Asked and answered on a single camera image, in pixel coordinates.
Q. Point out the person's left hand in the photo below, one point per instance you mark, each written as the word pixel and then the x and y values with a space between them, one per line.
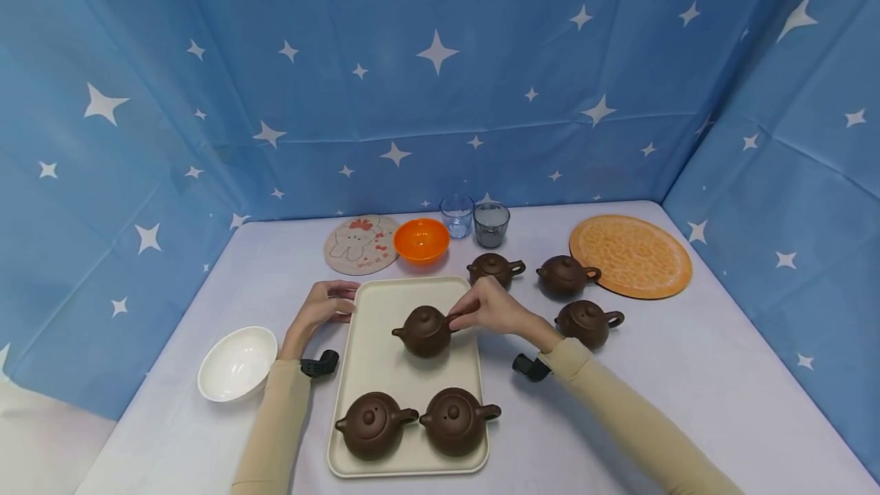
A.
pixel 313 312

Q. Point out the person's right hand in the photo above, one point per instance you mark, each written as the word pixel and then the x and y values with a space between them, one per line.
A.
pixel 505 312

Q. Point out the person's left thumb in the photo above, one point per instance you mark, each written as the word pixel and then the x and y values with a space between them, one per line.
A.
pixel 342 318

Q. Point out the person's right thumb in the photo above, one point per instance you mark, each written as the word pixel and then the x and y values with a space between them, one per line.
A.
pixel 466 322

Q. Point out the person's right fingers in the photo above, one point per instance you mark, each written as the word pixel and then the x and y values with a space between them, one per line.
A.
pixel 491 289

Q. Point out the person's right index finger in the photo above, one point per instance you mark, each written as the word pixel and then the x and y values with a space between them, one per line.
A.
pixel 470 305

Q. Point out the person's left fingers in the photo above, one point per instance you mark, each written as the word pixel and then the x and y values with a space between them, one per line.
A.
pixel 342 292

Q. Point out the brown clay teapot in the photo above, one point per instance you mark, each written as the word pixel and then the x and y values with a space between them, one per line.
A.
pixel 564 276
pixel 371 426
pixel 584 324
pixel 491 269
pixel 424 333
pixel 454 422

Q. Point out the person's left forearm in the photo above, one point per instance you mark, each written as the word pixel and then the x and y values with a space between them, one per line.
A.
pixel 275 434

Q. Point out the person's right forearm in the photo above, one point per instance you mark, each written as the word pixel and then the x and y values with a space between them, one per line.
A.
pixel 632 426

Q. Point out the round rabbit print coaster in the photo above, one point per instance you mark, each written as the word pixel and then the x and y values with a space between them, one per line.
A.
pixel 357 244

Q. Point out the black wrist band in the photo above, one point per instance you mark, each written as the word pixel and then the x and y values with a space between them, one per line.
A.
pixel 531 367
pixel 322 364

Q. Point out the grey drinking glass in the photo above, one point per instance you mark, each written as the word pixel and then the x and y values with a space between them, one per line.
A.
pixel 491 225

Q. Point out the cream rectangular tray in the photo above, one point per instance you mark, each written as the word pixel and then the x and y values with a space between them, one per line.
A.
pixel 385 373

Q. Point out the clear drinking glass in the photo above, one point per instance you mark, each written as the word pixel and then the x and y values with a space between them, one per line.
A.
pixel 456 217

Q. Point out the orange bowl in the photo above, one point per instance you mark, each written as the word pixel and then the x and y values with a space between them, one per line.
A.
pixel 421 240

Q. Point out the white bowl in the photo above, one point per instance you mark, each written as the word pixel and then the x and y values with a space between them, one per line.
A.
pixel 237 363

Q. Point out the orange round patterned mat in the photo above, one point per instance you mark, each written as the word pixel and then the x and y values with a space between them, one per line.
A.
pixel 629 256

